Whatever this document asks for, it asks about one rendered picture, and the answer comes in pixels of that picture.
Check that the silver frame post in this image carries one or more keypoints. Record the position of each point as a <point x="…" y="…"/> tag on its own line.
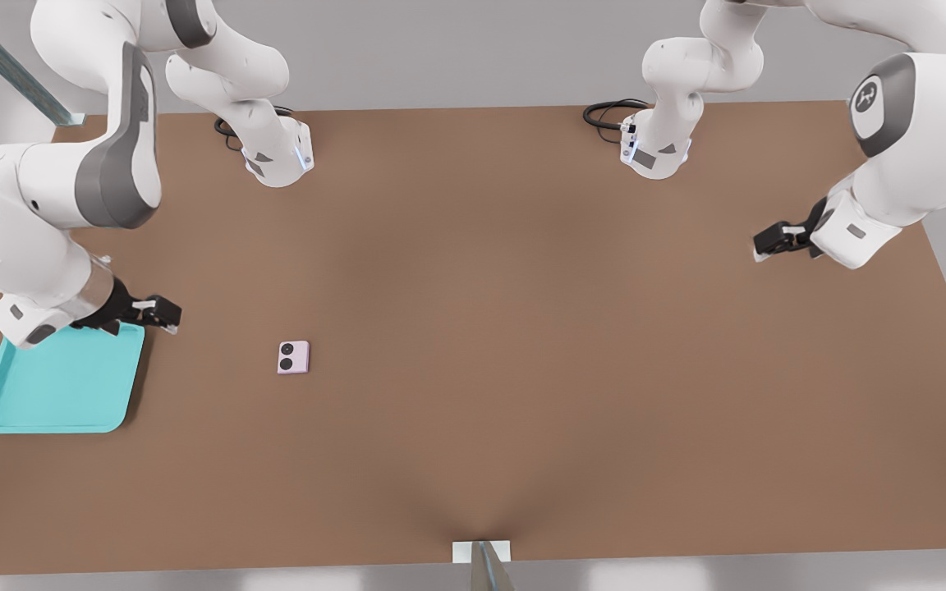
<point x="485" y="566"/>
<point x="9" y="66"/>

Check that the pale lilac phone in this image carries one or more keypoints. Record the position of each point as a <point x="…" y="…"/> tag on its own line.
<point x="293" y="357"/>

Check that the pale blue-green tray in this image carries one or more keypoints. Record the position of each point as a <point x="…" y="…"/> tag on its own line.
<point x="62" y="386"/>

